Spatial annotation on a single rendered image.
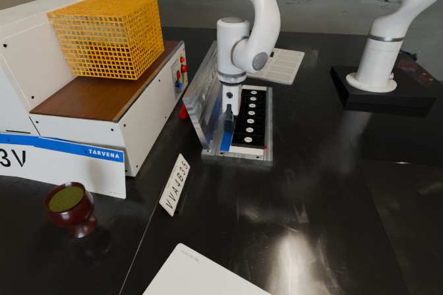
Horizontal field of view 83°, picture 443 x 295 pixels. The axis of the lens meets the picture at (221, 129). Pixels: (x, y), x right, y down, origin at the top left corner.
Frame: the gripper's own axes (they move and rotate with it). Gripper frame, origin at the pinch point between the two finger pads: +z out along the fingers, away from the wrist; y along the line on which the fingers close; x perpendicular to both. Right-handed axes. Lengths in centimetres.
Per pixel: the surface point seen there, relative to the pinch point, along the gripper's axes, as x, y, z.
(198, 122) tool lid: 7.0, -14.6, -9.1
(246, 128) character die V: -5.4, -2.1, 1.0
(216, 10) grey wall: 45, 232, 18
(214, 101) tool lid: 5.9, 3.2, -4.9
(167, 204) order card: 10.2, -34.3, 0.2
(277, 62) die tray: -17, 60, 3
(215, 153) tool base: 2.7, -14.2, 2.0
